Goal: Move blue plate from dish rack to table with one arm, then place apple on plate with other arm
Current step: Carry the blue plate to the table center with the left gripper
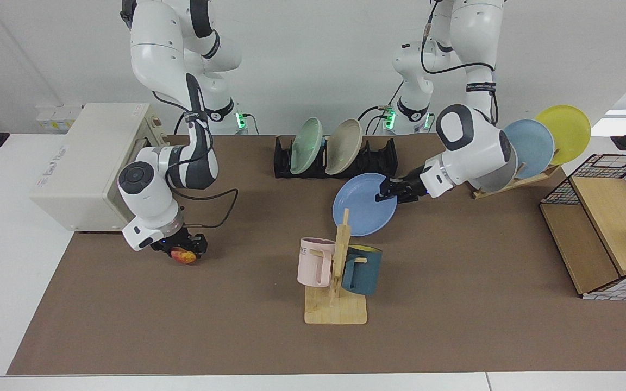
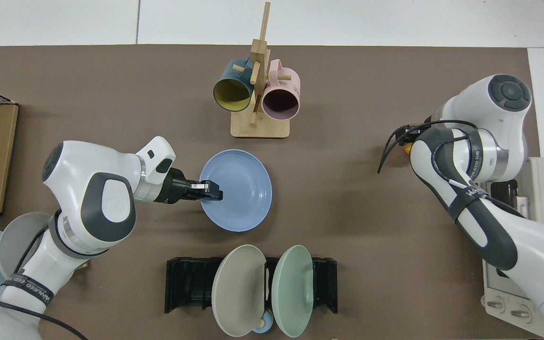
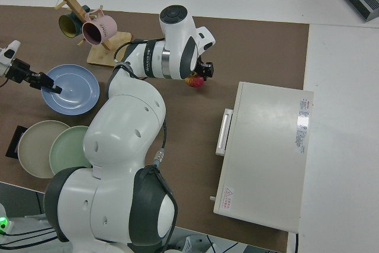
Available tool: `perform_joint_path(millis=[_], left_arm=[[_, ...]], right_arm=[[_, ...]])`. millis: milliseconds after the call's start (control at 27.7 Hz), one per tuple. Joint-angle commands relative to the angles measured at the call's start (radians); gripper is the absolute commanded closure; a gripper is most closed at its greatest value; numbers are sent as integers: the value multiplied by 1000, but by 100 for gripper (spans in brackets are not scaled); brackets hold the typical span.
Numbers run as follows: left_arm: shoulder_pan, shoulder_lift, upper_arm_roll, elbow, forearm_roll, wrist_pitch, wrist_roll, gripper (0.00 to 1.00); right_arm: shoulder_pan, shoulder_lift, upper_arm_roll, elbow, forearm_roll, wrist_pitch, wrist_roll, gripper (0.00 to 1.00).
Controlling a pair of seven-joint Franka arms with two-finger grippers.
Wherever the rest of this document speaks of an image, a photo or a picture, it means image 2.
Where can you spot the beige plate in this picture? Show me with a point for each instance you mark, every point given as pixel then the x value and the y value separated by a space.
pixel 239 290

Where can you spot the dark blue mug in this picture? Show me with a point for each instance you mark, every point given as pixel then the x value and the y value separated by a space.
pixel 229 94

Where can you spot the red yellow apple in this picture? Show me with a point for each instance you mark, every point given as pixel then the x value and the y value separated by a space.
pixel 408 150

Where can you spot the wooden mug stand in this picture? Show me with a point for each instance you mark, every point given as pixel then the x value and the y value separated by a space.
pixel 272 128

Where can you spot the brown table cloth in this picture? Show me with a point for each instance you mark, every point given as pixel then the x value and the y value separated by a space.
pixel 347 212

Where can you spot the grey plate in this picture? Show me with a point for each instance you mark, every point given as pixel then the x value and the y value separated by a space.
pixel 17 236

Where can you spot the pink mug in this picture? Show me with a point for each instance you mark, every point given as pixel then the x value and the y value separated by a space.
pixel 291 80

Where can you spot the small blue round thing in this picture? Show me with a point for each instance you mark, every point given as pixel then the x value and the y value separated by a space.
pixel 265 329

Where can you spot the pale green plate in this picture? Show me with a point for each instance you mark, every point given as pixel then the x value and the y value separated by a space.
pixel 293 293

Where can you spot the black dish rack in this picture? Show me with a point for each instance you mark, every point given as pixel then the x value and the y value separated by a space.
pixel 187 283

